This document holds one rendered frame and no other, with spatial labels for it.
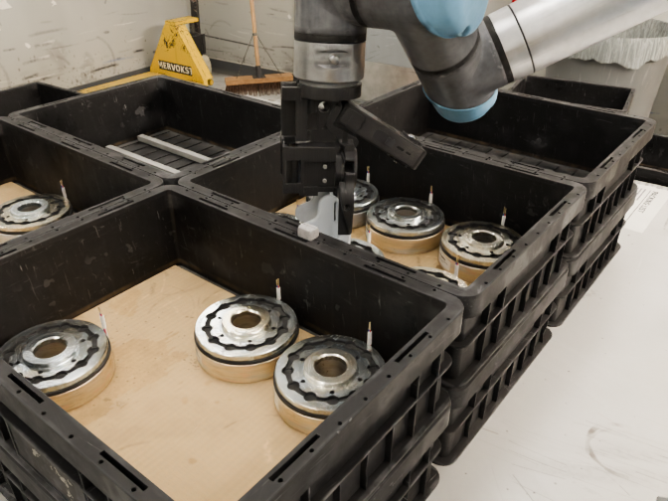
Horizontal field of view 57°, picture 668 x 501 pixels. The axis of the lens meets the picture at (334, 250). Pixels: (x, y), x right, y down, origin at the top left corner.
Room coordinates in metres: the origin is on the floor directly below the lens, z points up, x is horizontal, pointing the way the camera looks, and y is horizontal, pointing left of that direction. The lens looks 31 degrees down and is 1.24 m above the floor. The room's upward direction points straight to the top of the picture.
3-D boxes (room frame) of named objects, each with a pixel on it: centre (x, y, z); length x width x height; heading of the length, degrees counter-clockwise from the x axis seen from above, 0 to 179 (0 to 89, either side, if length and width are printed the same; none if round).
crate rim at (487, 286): (0.67, -0.05, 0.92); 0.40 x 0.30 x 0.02; 52
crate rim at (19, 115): (0.92, 0.26, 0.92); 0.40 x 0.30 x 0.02; 52
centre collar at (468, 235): (0.66, -0.18, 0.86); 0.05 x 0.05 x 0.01
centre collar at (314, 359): (0.42, 0.00, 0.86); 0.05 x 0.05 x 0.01
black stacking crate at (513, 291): (0.67, -0.05, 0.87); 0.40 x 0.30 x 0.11; 52
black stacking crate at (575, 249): (0.91, -0.24, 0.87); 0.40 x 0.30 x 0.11; 52
